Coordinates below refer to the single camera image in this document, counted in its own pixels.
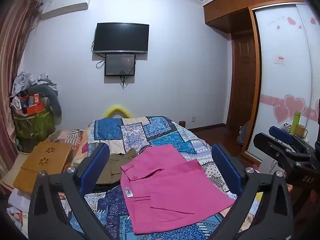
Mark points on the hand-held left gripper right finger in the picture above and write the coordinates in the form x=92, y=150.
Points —
x=225, y=170

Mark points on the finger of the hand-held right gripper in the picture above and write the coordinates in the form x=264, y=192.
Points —
x=281, y=134
x=275, y=147

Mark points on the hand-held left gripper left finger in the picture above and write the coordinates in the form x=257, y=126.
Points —
x=96, y=166

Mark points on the pink pants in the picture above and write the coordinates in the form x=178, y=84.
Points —
x=170, y=185

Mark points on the olive pants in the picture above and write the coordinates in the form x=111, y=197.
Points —
x=117, y=165

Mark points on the green bottle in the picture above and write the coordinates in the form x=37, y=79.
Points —
x=295, y=122

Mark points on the beige mug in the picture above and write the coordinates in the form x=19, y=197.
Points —
x=301, y=131

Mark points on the striped orange sheet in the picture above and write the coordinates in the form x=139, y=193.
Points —
x=72, y=140

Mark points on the wooden lap desk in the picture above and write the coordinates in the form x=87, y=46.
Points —
x=45, y=165

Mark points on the white sliding-door wardrobe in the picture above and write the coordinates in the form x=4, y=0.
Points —
x=280, y=80

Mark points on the brown wooden door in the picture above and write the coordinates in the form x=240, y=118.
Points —
x=243, y=80

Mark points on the patchwork printed blanket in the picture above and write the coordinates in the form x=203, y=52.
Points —
x=160, y=132

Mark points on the green fabric bag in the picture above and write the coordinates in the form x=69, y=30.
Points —
x=32, y=127

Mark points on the white red sticker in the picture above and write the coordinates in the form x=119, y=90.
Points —
x=280, y=59

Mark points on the grey plush pillow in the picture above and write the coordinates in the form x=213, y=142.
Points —
x=53, y=100

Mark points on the orange box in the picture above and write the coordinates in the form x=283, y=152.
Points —
x=35, y=109

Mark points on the beige cardboard box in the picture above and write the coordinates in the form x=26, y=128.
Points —
x=12, y=170

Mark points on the small red box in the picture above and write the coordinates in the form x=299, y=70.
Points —
x=37, y=99

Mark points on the small black monitor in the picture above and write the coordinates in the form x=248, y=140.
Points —
x=120, y=63

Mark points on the pile of grey clothes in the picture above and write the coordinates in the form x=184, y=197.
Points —
x=23, y=80

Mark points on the wooden overhead cabinet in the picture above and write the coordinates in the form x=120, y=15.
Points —
x=225, y=7

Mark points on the striped brown curtain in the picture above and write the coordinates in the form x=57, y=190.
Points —
x=12, y=55

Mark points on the white air conditioner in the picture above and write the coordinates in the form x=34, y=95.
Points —
x=65, y=3

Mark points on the white wall socket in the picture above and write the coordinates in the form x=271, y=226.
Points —
x=193, y=119

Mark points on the brown bed post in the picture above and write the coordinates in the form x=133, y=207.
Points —
x=182, y=123

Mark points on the black wall television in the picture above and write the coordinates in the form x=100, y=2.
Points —
x=120, y=37

